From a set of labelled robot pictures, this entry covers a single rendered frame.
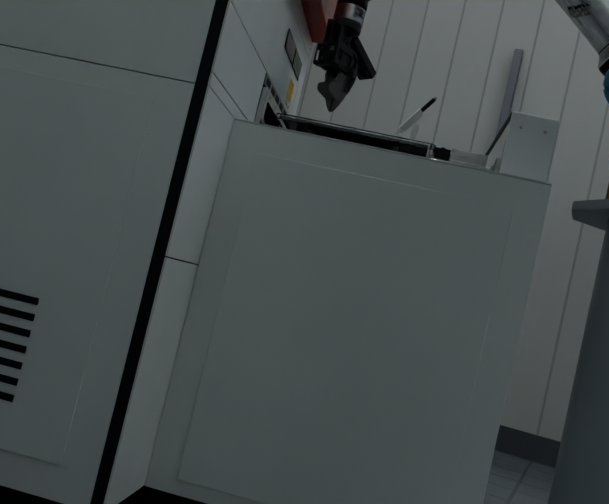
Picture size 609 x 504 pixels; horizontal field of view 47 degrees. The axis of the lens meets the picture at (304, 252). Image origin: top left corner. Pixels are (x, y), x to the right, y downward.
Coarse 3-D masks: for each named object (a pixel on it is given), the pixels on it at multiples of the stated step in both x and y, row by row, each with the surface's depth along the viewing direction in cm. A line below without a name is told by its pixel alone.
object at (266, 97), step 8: (264, 88) 157; (264, 96) 157; (272, 96) 163; (264, 104) 157; (272, 104) 165; (256, 112) 157; (264, 112) 159; (272, 112) 169; (280, 112) 175; (256, 120) 157
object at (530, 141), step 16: (512, 112) 140; (512, 128) 139; (528, 128) 139; (544, 128) 139; (512, 144) 139; (528, 144) 139; (544, 144) 138; (512, 160) 139; (528, 160) 138; (544, 160) 138; (528, 176) 138; (544, 176) 138
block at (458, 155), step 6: (456, 150) 159; (462, 150) 158; (456, 156) 158; (462, 156) 158; (468, 156) 158; (474, 156) 158; (480, 156) 158; (486, 156) 158; (468, 162) 158; (474, 162) 158; (480, 162) 158
